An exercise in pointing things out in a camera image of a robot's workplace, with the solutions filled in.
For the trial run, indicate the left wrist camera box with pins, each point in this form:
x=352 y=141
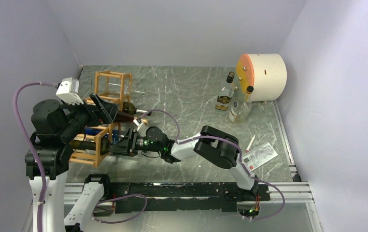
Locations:
x=67 y=91

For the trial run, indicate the clear round bottle white label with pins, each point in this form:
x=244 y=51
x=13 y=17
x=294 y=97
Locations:
x=241 y=107

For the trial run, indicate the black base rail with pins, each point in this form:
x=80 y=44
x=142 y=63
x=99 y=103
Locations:
x=222 y=196

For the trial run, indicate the clear bottle brown label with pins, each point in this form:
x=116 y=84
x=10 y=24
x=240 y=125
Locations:
x=225 y=93

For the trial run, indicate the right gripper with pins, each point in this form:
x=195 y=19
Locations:
x=130 y=138

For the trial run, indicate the dark red bottle gold cap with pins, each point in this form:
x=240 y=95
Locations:
x=126 y=118

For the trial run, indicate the left white base arm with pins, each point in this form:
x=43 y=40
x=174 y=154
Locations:
x=96 y=186

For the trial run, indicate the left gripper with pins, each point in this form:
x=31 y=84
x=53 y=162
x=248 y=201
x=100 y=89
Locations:
x=96 y=115

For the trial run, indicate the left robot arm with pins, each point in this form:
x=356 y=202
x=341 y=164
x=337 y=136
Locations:
x=56 y=124

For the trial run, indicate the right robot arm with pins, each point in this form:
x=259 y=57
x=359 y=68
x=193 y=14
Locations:
x=218 y=147

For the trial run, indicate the cream cylinder orange face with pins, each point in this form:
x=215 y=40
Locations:
x=265 y=72

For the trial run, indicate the white pen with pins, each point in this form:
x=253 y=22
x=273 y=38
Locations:
x=250 y=144

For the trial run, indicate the wooden wine rack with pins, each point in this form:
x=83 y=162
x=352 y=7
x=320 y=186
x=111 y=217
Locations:
x=108 y=131

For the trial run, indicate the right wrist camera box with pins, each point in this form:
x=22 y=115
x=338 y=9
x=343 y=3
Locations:
x=141 y=125

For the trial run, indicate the dark green wine bottle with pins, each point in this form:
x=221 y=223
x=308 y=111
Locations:
x=103 y=150

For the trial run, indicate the white paper card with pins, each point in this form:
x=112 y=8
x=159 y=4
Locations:
x=259 y=156

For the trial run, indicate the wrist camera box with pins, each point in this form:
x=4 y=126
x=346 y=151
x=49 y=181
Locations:
x=141 y=125
x=67 y=91

